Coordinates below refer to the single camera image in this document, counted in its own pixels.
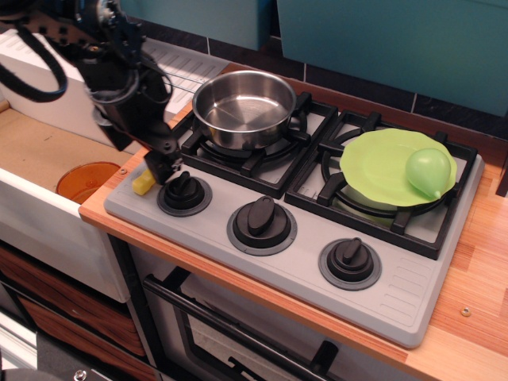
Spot right black burner grate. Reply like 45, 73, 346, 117
285, 111, 484, 260

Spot left black stove knob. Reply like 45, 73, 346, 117
157, 171, 213, 217

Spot light green plastic plate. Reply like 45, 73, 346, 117
340, 128, 457, 206

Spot yellow toy corn cob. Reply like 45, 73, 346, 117
132, 169, 156, 196

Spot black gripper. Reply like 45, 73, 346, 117
89, 67, 180, 185

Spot black burner grate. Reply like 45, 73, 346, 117
172, 92, 339, 199
285, 111, 484, 260

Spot middle black stove knob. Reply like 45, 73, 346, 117
226, 196, 298, 256

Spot black stove knob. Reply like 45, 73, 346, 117
226, 196, 298, 256
157, 171, 213, 217
318, 237, 382, 291

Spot grey toy stove top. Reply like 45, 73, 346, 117
103, 93, 486, 350

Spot small green toy pear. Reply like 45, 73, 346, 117
406, 148, 452, 199

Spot left black burner grate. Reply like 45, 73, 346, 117
172, 92, 339, 199

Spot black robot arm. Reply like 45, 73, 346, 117
1, 1, 183, 185

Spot white toy sink unit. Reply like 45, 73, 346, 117
1, 30, 227, 303

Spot oven door with black handle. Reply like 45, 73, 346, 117
143, 267, 413, 380

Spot wooden drawer fronts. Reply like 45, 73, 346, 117
1, 242, 158, 380

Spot right black stove knob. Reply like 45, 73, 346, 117
318, 237, 382, 291

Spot stainless steel pot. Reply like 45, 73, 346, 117
191, 70, 297, 151

